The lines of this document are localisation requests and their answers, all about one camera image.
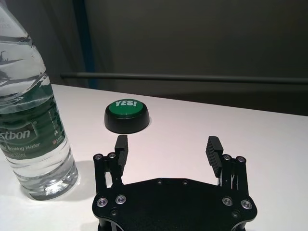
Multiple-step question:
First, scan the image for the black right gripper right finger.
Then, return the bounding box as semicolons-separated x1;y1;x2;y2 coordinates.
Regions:
205;136;249;193

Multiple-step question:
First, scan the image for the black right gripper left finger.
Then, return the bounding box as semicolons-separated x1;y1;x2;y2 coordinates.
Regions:
93;135;129;193

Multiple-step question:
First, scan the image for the clear Cestbon water bottle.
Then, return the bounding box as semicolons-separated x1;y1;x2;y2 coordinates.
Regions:
0;0;79;202

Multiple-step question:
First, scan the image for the grey horizontal rail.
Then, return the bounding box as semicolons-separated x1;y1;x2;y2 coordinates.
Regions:
60;72;308;84

